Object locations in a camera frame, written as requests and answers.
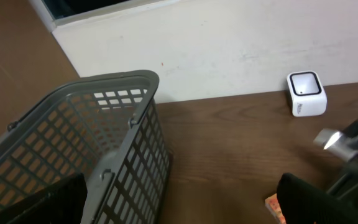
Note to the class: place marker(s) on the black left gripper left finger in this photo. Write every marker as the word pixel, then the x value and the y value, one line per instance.
pixel 60 203

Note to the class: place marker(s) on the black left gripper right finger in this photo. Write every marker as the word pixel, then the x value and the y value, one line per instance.
pixel 301 203

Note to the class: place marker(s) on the orange snack packet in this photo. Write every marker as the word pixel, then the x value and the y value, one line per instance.
pixel 273 206

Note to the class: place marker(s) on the white barcode scanner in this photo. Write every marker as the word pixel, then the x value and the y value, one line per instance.
pixel 306 93

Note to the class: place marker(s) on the grey plastic mesh basket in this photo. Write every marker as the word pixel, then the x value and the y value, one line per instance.
pixel 105 127

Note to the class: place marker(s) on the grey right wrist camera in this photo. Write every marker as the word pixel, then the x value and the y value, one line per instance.
pixel 336 143

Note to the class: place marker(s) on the dark window with white frame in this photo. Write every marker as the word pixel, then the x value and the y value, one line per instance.
pixel 55 13

